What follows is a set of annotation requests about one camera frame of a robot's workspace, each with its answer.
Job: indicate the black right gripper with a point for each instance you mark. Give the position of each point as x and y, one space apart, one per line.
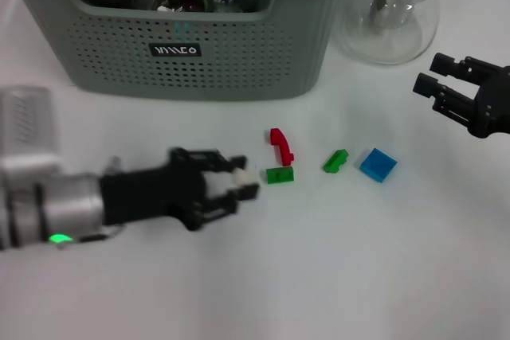
494 105

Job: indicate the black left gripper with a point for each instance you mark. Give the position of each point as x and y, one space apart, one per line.
151 192

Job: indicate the green toy brick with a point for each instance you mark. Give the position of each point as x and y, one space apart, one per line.
280 176

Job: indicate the green stepped toy block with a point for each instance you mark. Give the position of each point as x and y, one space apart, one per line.
334 161

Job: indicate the blue square toy plate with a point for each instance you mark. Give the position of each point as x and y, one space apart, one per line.
377 165

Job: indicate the dark red curved toy block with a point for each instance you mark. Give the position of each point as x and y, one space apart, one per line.
282 147

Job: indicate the grey-green perforated storage bin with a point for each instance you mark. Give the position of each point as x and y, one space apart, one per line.
223 73

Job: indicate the clear glass carafe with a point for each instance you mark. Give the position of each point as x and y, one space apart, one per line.
382 45

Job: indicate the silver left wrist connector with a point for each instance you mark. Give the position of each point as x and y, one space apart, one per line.
113 165

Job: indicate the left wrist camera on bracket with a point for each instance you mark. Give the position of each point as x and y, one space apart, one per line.
28 129

